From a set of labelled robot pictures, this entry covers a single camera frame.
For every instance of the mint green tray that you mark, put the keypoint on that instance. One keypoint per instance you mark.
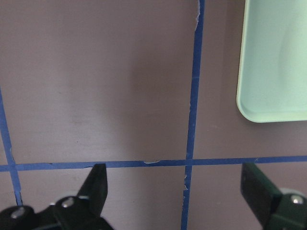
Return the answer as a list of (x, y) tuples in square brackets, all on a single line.
[(272, 78)]

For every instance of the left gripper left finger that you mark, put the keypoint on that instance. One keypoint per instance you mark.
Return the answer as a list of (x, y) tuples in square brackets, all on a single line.
[(80, 212)]

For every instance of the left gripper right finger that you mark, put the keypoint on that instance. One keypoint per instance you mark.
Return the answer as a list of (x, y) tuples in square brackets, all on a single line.
[(275, 208)]

